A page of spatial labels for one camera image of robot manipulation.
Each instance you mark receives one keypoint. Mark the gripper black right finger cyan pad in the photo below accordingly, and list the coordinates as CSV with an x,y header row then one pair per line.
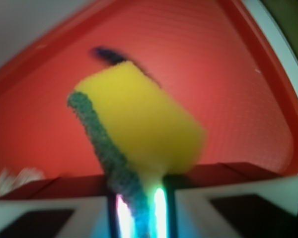
x,y
231,200

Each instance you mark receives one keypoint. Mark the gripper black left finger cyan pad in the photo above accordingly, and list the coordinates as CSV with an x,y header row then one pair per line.
x,y
78,207

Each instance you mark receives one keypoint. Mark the yellow sponge with green scourer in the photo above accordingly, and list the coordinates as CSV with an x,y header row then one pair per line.
x,y
139,134

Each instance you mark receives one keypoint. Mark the red plastic tray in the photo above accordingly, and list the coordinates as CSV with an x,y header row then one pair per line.
x,y
208,55

